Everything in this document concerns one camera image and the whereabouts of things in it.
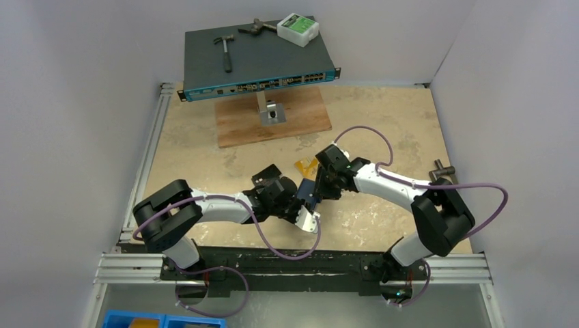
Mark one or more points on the white green electrical box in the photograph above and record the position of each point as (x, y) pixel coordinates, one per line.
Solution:
(298, 29)

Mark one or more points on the blue network switch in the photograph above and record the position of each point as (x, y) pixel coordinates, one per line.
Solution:
(260, 63)

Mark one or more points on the aluminium frame rail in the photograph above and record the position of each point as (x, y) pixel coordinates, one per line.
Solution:
(146, 269)

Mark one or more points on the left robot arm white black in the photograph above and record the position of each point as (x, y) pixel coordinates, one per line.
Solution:
(164, 218)

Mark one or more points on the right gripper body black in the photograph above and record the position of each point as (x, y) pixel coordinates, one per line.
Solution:
(322, 180)

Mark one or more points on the blue leather card holder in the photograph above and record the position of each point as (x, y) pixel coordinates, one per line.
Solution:
(306, 192)

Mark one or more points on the small black hammer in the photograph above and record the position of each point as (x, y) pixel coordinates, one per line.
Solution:
(227, 64)

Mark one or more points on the black credit card stack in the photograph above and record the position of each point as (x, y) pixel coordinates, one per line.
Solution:
(267, 175)

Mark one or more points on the dark metal tool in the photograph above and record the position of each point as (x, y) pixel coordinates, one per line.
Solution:
(257, 27)

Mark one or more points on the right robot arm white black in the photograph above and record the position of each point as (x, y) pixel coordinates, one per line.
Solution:
(441, 217)

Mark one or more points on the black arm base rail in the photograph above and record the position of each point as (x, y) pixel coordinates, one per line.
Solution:
(226, 269)

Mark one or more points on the metal stand bracket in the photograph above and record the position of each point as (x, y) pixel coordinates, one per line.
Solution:
(270, 112)

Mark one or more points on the metal door handle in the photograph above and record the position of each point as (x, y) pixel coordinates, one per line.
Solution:
(441, 170)

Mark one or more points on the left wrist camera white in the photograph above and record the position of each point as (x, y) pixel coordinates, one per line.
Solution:
(307, 220)

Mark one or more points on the brown wooden board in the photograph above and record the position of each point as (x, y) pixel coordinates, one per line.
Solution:
(238, 122)

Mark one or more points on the blue plastic bin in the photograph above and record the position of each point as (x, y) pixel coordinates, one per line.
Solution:
(120, 318)

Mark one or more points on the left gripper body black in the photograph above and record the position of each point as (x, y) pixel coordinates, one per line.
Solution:
(289, 210)

